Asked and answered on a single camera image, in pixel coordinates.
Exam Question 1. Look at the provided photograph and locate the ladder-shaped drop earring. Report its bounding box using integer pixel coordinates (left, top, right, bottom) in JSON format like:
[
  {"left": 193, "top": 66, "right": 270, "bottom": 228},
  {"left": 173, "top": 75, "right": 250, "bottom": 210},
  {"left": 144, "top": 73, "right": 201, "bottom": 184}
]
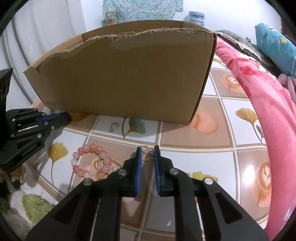
[{"left": 108, "top": 122, "right": 122, "bottom": 133}]

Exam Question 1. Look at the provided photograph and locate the patchwork cushion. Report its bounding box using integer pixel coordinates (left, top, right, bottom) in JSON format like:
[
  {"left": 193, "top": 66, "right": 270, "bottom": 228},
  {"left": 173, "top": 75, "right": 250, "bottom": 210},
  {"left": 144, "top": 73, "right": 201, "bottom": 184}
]
[{"left": 102, "top": 10, "right": 121, "bottom": 25}]

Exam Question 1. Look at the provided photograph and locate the dark wooden headboard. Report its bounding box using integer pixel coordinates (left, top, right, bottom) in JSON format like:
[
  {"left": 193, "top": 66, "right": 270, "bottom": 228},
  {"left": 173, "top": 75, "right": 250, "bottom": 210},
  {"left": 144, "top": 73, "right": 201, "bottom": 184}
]
[{"left": 280, "top": 16, "right": 296, "bottom": 40}]

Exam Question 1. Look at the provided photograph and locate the gold clover earring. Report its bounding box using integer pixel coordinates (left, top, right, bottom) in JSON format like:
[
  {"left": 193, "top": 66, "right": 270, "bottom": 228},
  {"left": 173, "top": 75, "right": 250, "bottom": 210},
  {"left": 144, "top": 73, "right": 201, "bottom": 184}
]
[{"left": 141, "top": 146, "right": 155, "bottom": 162}]

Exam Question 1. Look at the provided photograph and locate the pink orange bead bracelet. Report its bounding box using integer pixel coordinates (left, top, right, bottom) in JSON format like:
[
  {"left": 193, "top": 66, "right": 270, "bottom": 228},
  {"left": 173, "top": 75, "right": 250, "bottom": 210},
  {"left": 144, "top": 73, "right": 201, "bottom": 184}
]
[{"left": 72, "top": 143, "right": 113, "bottom": 179}]

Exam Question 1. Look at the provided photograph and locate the grey lace-edged blanket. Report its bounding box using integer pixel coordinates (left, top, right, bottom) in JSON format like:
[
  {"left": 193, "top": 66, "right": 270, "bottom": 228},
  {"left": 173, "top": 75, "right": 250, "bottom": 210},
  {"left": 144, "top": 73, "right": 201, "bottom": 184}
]
[{"left": 215, "top": 30, "right": 279, "bottom": 77}]

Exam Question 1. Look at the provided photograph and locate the white curtain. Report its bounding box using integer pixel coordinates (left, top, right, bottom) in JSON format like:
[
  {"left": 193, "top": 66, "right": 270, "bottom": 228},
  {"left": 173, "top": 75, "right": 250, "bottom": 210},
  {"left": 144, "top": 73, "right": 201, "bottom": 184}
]
[{"left": 0, "top": 0, "right": 89, "bottom": 106}]

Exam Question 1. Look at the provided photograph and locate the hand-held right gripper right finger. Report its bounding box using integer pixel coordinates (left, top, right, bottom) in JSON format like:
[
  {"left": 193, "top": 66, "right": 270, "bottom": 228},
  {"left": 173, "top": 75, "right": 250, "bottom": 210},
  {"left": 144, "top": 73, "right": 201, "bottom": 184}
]
[{"left": 154, "top": 146, "right": 269, "bottom": 241}]

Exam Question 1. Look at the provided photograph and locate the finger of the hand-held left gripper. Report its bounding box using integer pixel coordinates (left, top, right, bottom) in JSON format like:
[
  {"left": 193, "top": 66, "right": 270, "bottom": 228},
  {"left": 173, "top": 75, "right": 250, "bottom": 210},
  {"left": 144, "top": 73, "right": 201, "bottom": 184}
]
[
  {"left": 10, "top": 115, "right": 73, "bottom": 139},
  {"left": 6, "top": 108, "right": 70, "bottom": 123}
]

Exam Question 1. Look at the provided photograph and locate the green fluffy cloth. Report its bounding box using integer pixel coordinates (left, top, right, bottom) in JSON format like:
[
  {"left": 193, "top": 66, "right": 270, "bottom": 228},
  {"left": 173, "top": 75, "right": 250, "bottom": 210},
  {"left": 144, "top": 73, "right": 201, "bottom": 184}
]
[{"left": 22, "top": 194, "right": 56, "bottom": 223}]

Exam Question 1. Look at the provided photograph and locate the teal floral cloth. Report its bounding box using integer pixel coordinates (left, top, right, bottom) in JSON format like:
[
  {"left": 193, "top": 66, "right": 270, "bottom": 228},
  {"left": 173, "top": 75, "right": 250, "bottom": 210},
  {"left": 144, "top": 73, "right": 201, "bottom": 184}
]
[{"left": 102, "top": 0, "right": 184, "bottom": 24}]

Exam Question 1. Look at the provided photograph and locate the brown cardboard box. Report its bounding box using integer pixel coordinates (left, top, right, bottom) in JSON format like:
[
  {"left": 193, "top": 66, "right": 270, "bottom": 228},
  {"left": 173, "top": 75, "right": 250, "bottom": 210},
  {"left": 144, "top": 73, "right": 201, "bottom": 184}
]
[{"left": 23, "top": 20, "right": 217, "bottom": 126}]

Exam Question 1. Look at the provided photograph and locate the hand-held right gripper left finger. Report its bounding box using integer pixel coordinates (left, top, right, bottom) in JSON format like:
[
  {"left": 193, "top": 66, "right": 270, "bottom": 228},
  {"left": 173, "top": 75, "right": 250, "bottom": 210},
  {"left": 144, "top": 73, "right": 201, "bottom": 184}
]
[{"left": 25, "top": 146, "right": 142, "bottom": 241}]

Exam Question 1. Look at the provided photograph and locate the tile-patterned tablecloth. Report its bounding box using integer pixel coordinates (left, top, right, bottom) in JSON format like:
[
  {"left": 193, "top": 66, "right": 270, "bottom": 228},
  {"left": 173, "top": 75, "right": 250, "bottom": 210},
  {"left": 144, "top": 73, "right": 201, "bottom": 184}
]
[{"left": 21, "top": 54, "right": 275, "bottom": 241}]

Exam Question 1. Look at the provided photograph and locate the pink floral blanket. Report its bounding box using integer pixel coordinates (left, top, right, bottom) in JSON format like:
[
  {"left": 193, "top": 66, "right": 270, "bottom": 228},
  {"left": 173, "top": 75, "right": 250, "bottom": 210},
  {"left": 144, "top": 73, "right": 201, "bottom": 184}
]
[{"left": 214, "top": 37, "right": 296, "bottom": 233}]

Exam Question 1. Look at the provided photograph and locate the white fluffy garment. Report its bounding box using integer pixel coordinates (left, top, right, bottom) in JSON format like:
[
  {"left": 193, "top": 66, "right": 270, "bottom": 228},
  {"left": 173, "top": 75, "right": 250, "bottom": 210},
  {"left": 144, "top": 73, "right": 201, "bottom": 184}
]
[{"left": 8, "top": 183, "right": 61, "bottom": 233}]

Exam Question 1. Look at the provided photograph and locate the clear plastic container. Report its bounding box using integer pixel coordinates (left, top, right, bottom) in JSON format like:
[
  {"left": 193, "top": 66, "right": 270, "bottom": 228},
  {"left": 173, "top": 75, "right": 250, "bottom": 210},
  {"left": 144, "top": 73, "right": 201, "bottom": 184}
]
[{"left": 184, "top": 10, "right": 205, "bottom": 27}]

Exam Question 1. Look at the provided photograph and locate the mauve cloth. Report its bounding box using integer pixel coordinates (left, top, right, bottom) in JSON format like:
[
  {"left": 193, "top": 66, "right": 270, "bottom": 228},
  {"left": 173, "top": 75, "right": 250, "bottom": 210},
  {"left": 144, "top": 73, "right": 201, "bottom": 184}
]
[{"left": 277, "top": 73, "right": 296, "bottom": 103}]

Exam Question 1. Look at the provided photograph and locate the blue patterned pillow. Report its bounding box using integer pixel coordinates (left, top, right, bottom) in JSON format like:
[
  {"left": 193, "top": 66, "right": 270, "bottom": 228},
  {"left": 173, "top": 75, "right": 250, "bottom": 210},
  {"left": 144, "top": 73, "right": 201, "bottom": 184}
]
[{"left": 255, "top": 22, "right": 296, "bottom": 77}]

